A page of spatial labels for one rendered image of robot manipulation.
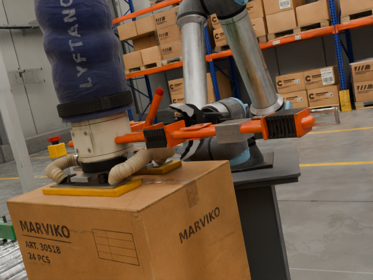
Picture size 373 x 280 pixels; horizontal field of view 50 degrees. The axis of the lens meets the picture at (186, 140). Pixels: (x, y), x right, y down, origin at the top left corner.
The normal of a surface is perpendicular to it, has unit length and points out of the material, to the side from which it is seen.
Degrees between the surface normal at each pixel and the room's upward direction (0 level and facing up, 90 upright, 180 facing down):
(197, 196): 90
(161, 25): 90
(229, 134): 90
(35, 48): 90
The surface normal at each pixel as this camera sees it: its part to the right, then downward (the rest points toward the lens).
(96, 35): 0.50, -0.36
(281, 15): -0.51, 0.18
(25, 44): 0.82, -0.08
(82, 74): 0.20, -0.18
